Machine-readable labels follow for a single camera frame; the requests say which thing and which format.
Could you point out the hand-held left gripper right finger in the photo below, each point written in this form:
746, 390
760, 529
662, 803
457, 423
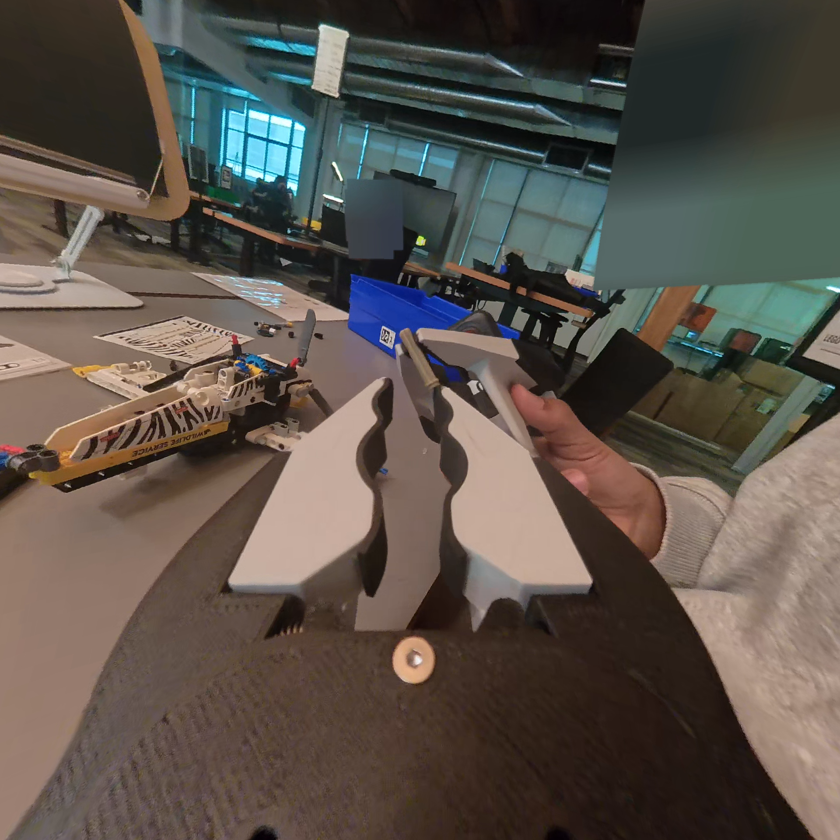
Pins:
518, 518

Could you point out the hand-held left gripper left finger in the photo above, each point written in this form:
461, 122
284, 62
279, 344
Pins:
308, 512

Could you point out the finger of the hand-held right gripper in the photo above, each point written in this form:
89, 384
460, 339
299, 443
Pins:
472, 354
412, 387

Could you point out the tan lego axle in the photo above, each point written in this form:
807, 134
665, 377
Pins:
420, 364

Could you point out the zebra striped lego plane model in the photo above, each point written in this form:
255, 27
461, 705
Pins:
164, 420

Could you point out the person's right forearm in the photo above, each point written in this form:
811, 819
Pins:
754, 558

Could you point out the small grey white lego pieces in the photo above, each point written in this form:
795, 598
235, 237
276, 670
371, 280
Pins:
272, 327

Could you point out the lego instruction booklet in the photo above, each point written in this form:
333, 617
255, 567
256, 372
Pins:
26, 361

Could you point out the person's right hand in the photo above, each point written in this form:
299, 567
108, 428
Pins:
597, 472

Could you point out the wooden desk with black equipment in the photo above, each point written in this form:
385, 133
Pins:
512, 282

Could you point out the wooden pillar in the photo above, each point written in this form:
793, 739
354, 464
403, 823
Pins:
666, 315

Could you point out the blue plastic bin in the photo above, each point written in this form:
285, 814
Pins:
374, 308

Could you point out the stack of cardboard boxes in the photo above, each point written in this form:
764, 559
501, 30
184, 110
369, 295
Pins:
722, 407

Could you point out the black background monitor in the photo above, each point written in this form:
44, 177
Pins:
430, 210

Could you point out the white printed paper sheet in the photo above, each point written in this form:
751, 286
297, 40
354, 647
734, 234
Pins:
275, 295

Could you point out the white framed sign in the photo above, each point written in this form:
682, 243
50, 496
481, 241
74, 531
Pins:
825, 338

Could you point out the long wooden background desk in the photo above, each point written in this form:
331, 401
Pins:
262, 229

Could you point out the zebra striped sticker sheet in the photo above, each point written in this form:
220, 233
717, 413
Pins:
170, 338

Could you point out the white monitor stand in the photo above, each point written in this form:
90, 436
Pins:
79, 295

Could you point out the hanging white banner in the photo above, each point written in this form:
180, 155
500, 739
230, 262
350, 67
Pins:
330, 62

